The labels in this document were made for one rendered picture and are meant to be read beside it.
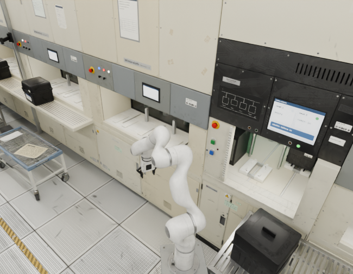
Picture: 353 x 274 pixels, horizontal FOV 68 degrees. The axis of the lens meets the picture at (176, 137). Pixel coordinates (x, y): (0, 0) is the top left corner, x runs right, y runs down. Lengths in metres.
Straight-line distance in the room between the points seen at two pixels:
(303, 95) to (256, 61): 0.33
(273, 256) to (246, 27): 1.27
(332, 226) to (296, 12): 1.30
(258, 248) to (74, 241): 1.90
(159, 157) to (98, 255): 1.66
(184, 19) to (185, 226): 1.29
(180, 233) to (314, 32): 1.21
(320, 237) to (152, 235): 1.56
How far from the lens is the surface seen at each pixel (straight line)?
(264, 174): 2.31
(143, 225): 2.97
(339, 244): 2.12
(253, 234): 1.71
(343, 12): 1.52
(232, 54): 1.73
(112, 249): 2.83
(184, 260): 1.70
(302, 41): 1.57
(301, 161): 2.42
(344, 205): 1.90
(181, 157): 1.39
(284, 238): 1.75
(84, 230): 3.03
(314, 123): 1.67
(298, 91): 1.63
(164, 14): 2.00
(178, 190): 1.41
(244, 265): 1.84
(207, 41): 1.81
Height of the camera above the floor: 2.32
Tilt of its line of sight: 33 degrees down
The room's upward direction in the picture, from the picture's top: 2 degrees clockwise
